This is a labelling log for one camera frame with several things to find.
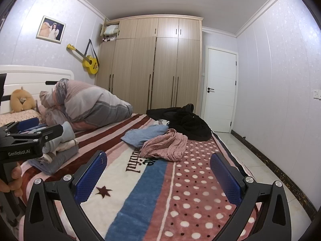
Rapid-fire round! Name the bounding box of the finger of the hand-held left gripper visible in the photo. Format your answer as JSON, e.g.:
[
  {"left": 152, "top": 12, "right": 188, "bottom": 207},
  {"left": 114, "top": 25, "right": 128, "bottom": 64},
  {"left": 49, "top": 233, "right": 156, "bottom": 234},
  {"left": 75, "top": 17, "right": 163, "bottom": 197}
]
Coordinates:
[
  {"left": 4, "top": 125, "right": 64, "bottom": 147},
  {"left": 16, "top": 117, "right": 41, "bottom": 133}
]

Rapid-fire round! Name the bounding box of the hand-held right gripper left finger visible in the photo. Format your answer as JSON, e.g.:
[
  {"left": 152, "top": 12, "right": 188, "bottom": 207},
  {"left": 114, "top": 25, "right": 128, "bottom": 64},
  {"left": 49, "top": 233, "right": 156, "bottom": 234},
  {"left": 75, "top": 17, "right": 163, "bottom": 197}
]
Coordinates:
[{"left": 23, "top": 150, "right": 108, "bottom": 241}]

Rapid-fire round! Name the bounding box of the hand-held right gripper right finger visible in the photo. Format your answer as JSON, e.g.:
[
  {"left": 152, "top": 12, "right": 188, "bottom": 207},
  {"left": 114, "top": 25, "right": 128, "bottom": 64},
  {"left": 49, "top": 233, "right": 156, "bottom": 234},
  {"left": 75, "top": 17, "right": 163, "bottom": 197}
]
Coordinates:
[{"left": 210, "top": 152, "right": 291, "bottom": 241}]

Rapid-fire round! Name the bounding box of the person's left hand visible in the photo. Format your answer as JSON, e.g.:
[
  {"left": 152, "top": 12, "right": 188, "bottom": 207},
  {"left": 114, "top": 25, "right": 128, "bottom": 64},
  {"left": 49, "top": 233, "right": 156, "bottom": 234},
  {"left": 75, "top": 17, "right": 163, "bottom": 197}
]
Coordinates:
[{"left": 0, "top": 162, "right": 23, "bottom": 197}]

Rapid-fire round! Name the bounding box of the floral pillow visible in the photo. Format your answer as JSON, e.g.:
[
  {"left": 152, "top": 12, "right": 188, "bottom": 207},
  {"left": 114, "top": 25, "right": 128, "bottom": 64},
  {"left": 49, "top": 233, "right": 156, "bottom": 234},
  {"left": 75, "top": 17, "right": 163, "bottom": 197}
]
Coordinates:
[{"left": 0, "top": 109, "right": 43, "bottom": 127}]

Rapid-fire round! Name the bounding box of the tan plush toy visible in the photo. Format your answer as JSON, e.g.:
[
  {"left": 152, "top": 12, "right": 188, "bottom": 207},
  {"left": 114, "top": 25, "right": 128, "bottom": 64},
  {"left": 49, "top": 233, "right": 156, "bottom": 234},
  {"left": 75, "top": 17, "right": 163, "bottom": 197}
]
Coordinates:
[{"left": 9, "top": 87, "right": 36, "bottom": 113}]

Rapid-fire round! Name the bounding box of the grey folded garment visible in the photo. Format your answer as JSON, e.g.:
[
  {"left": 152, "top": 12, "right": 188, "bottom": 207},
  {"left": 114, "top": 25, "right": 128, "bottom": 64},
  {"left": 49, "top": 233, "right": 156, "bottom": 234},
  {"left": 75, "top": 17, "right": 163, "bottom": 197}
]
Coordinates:
[{"left": 30, "top": 146, "right": 80, "bottom": 175}]

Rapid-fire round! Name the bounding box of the dark baseboard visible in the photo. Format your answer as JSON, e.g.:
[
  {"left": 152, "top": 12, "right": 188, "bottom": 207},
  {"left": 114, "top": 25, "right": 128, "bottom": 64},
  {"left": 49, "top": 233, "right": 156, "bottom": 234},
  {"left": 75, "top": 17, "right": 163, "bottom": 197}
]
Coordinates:
[{"left": 231, "top": 129, "right": 318, "bottom": 210}]

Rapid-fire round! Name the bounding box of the white headboard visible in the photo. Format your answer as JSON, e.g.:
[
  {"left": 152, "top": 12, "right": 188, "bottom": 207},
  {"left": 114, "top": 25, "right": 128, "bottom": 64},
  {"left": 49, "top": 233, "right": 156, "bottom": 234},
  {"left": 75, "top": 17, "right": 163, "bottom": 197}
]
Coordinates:
[{"left": 0, "top": 65, "right": 75, "bottom": 114}]

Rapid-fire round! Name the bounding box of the pink grey folded quilt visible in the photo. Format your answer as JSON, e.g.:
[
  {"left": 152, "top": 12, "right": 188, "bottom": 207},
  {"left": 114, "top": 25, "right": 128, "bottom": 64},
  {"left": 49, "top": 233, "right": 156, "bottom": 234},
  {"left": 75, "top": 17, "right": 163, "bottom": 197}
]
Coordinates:
[{"left": 40, "top": 79, "right": 134, "bottom": 131}]

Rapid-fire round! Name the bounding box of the striped dotted printed blanket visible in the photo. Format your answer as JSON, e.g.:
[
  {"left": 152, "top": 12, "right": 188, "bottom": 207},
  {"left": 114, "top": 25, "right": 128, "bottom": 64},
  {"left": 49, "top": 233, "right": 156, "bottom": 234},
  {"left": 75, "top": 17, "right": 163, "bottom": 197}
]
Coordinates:
[{"left": 0, "top": 113, "right": 261, "bottom": 241}]

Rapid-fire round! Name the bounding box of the black jacket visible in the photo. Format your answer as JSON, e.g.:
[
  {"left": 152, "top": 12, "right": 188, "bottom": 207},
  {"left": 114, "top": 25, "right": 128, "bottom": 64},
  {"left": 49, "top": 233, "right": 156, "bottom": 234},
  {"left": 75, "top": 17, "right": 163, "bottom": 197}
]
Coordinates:
[{"left": 146, "top": 103, "right": 212, "bottom": 141}]

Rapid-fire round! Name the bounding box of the blue garment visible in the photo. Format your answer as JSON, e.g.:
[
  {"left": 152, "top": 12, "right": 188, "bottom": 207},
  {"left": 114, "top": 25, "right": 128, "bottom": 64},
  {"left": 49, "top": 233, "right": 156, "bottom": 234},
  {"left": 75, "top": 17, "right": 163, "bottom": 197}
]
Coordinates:
[{"left": 121, "top": 125, "right": 169, "bottom": 148}]

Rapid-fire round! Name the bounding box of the pink plaid garment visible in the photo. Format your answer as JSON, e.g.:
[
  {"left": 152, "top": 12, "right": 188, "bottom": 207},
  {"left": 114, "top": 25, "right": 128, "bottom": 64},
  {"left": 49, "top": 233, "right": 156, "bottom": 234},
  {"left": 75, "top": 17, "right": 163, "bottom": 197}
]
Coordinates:
[{"left": 139, "top": 129, "right": 188, "bottom": 162}]

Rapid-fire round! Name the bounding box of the white door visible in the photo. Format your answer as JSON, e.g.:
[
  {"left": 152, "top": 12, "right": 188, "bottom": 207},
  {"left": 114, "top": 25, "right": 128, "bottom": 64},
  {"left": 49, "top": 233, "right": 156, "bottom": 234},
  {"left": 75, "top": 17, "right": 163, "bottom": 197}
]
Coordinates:
[{"left": 203, "top": 46, "right": 238, "bottom": 133}]

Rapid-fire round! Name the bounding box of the yellow guitar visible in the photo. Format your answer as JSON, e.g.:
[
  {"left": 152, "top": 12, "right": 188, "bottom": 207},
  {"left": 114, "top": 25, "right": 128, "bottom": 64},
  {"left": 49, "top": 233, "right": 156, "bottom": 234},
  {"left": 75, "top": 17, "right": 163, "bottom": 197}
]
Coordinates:
[{"left": 66, "top": 44, "right": 99, "bottom": 75}]

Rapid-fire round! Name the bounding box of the stored bedding bundle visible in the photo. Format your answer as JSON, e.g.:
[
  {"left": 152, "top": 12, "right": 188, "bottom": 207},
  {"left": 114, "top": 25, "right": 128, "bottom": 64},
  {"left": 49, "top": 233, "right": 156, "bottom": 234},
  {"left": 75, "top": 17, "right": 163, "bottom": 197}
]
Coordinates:
[{"left": 103, "top": 25, "right": 119, "bottom": 42}]

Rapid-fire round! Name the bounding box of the wooden wardrobe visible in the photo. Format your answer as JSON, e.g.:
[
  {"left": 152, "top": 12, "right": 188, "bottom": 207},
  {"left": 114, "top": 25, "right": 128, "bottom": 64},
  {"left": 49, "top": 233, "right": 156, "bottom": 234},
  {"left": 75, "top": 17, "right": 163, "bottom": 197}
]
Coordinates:
[{"left": 97, "top": 15, "right": 203, "bottom": 116}]

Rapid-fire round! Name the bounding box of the black guitar strap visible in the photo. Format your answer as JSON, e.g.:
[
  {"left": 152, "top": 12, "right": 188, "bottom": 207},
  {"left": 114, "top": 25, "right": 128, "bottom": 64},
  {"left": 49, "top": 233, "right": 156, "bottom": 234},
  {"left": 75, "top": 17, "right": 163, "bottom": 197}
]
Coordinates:
[{"left": 85, "top": 39, "right": 99, "bottom": 69}]

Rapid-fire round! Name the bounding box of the framed wall photo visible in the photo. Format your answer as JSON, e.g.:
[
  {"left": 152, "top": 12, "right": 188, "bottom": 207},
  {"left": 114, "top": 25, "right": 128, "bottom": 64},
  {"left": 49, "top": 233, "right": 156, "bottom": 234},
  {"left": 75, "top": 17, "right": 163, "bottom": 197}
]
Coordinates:
[{"left": 36, "top": 15, "right": 66, "bottom": 43}]

